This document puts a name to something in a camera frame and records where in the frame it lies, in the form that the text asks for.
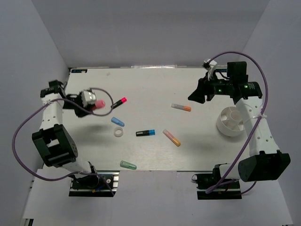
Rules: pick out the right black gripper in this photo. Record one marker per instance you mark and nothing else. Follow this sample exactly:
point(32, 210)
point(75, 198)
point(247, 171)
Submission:
point(198, 95)

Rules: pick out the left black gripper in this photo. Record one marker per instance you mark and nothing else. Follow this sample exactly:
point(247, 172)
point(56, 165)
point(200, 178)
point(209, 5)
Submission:
point(81, 113)

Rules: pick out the pink capped clear tube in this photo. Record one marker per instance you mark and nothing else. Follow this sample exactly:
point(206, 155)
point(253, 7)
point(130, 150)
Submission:
point(99, 104)

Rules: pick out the pink black highlighter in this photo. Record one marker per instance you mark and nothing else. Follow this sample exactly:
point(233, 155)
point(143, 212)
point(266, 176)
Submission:
point(119, 102)

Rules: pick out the blue black highlighter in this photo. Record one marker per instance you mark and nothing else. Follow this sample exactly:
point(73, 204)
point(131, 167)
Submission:
point(150, 132)

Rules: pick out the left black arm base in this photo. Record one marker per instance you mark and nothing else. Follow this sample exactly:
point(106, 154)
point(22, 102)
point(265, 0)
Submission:
point(103, 185)

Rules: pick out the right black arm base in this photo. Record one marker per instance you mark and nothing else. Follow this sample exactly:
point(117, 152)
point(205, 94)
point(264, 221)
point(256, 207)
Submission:
point(227, 190)

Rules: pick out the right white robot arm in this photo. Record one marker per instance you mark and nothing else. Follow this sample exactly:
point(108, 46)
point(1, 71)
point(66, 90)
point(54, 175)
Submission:
point(265, 161)

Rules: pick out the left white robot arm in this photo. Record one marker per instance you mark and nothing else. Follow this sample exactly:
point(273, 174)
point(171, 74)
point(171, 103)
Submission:
point(53, 142)

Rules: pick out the orange clear marker upper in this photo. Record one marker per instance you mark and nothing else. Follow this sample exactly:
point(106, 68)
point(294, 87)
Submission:
point(181, 107)

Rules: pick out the orange clear marker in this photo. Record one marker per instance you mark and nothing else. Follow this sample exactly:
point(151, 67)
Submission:
point(171, 137)
point(181, 107)

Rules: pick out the left corner label sticker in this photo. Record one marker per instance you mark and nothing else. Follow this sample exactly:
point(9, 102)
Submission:
point(79, 71)

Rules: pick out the corner label sticker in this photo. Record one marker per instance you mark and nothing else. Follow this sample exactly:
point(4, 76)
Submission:
point(220, 70)
point(79, 71)

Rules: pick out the right corner label sticker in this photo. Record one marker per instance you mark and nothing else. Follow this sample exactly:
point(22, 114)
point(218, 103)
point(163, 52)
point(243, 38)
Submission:
point(220, 70)

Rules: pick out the blue translucent cap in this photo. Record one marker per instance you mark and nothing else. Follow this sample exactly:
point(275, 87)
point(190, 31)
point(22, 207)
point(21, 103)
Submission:
point(117, 122)

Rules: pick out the white round divided container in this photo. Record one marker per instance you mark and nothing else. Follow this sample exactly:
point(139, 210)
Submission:
point(229, 122)

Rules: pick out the orange clear marker lower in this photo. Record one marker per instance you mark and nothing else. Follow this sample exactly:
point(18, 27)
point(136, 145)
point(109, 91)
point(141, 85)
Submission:
point(171, 137)

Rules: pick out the green translucent cap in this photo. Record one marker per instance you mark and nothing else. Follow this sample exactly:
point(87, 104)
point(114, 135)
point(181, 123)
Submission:
point(128, 165)

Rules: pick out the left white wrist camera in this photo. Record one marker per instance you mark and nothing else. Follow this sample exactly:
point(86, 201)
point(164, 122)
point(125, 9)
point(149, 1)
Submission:
point(88, 97)

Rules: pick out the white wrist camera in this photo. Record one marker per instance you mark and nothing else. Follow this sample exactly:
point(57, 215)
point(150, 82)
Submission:
point(88, 97)
point(210, 66)

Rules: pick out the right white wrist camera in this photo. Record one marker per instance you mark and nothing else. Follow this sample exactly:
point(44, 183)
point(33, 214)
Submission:
point(210, 66)

